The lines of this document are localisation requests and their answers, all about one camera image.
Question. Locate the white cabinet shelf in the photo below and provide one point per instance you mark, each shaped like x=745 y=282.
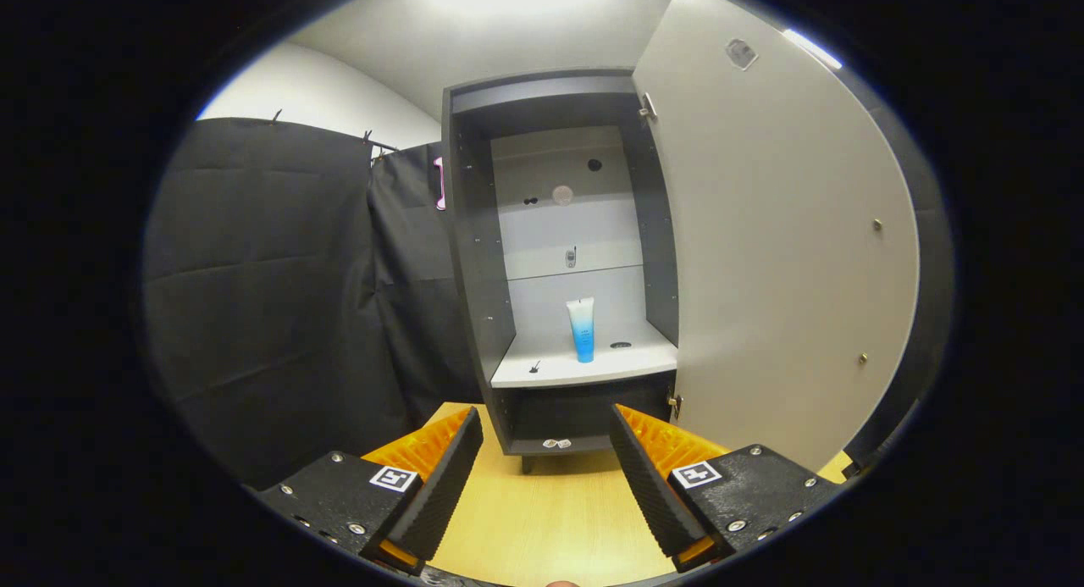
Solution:
x=627 y=362

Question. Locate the metal door hinge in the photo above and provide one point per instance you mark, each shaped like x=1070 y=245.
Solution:
x=648 y=106
x=675 y=403

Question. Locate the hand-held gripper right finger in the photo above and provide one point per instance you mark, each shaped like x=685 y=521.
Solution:
x=648 y=485

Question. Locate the blue and white tube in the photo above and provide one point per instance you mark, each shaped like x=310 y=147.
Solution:
x=582 y=333

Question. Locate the beige cabinet door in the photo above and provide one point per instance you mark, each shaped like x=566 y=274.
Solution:
x=779 y=257

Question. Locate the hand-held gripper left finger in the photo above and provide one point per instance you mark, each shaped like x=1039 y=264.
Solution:
x=442 y=485

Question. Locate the black backdrop cloth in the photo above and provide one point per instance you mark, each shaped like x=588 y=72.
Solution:
x=254 y=299

